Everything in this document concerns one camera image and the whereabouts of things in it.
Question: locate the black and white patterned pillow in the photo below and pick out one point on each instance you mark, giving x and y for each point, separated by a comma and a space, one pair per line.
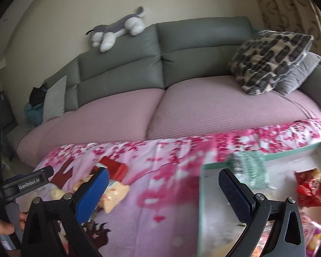
270, 59

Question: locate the grey pillow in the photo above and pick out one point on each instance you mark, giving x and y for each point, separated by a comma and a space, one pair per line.
299, 76

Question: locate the patterned curtain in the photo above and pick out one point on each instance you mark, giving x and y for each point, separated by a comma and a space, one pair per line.
291, 8

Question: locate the person's left hand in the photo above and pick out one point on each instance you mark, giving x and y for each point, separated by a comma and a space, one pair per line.
2, 227

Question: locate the green and silver snack packet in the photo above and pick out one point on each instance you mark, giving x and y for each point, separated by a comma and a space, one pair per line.
248, 170

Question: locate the white tray with teal rim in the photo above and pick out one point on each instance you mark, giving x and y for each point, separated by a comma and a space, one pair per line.
219, 208

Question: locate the grey sofa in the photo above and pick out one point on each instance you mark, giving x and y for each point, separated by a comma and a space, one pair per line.
198, 48

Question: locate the red snack packet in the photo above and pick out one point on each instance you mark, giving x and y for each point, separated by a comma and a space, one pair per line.
310, 190

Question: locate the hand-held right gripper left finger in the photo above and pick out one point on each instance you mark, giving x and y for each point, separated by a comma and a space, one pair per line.
93, 190

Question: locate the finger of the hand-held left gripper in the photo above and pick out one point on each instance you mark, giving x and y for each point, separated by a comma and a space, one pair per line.
29, 183

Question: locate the beige biscuit packet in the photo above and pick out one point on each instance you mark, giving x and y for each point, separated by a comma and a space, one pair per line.
116, 196

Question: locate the pink sofa cover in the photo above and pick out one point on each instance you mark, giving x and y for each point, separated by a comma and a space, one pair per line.
203, 107

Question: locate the grey and white plush toy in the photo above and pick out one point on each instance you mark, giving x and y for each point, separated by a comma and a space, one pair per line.
115, 29

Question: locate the dark cabinet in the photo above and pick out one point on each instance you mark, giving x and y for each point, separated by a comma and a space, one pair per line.
0, 107

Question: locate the light grey cushion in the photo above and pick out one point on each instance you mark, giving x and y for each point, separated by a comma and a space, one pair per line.
54, 99

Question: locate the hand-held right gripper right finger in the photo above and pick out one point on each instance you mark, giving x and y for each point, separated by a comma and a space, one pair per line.
235, 192

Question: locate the dark red packet white label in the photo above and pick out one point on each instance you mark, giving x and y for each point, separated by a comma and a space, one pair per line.
115, 167

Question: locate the pink floral printed blanket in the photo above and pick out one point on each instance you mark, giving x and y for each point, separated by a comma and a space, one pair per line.
160, 192

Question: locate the pink cake roll packet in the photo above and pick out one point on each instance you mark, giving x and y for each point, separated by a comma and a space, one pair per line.
315, 233

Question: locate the cream egg-shaped snack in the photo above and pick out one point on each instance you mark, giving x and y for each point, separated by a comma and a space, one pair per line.
57, 194

